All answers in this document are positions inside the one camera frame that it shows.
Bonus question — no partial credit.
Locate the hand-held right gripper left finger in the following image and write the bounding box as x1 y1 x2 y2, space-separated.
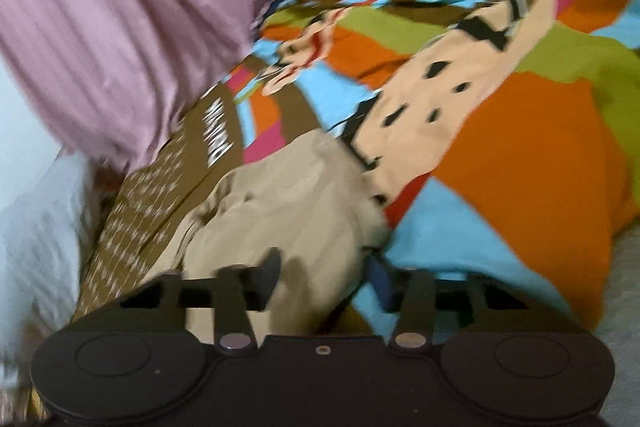
119 248 284 354

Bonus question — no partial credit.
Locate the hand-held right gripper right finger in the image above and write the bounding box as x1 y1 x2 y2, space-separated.
366 257 530 354

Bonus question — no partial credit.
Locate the beige hooded jacket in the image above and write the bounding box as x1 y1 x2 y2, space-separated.
145 132 394 339

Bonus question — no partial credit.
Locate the peach cloth with black spots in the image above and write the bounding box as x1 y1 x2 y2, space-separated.
342 0 557 208

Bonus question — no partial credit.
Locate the colourful striped printed blanket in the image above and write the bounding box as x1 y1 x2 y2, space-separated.
70 0 640 344

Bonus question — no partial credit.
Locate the light grey pillow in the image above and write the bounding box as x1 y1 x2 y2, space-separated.
0 151 97 390

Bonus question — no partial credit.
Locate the pink curtain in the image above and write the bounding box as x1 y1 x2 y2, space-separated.
0 0 317 174

